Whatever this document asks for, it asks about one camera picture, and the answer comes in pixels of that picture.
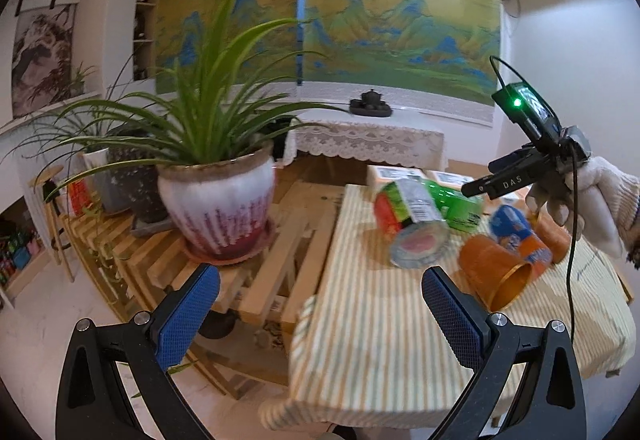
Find green plastic cup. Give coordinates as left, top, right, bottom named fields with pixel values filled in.
left=423, top=179, right=483, bottom=233

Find blue orange printed cup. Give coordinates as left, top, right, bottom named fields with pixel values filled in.
left=488, top=205, right=552, bottom=281

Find orange patterned paper cup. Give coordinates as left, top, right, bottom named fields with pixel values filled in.
left=527, top=212, right=572, bottom=264

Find orange gold-lined cup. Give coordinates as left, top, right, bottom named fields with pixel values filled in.
left=458, top=234, right=533, bottom=312

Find white gloved right hand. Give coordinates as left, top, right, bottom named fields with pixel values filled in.
left=526, top=156, right=639, bottom=263

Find orange tissue pack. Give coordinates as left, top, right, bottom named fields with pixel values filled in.
left=425, top=171, right=474, bottom=191
left=367, top=165, right=426, bottom=194

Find white lace tablecloth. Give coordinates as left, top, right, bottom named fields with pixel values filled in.
left=279, top=109, right=448, bottom=171

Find wooden slat bench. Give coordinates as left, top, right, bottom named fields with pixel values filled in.
left=62, top=181, right=344, bottom=399

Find black teapot set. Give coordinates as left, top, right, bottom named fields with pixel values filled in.
left=349, top=89, right=393, bottom=117

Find striped tablecloth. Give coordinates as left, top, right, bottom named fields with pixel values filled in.
left=259, top=185, right=637, bottom=430

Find right landscape roller blind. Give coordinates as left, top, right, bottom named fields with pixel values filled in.
left=304, top=0, right=500, bottom=104

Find dark speckled plant pot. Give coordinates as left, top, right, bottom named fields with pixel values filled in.
left=111, top=164, right=168, bottom=223

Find wooden stool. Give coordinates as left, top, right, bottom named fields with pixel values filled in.
left=28, top=165, right=75, bottom=283

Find white red ceramic plant pot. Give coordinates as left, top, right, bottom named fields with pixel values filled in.
left=157, top=141, right=276, bottom=260

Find green spider plant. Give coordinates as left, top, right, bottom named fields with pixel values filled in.
left=22, top=0, right=317, bottom=186

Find hanging ink painting scroll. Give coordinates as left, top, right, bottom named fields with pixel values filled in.
left=11, top=4, right=76, bottom=119

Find black cable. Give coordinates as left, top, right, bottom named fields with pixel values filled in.
left=488, top=54, right=582, bottom=346

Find wooden wall shelf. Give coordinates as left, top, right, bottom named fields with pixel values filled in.
left=132, top=0, right=159, bottom=81

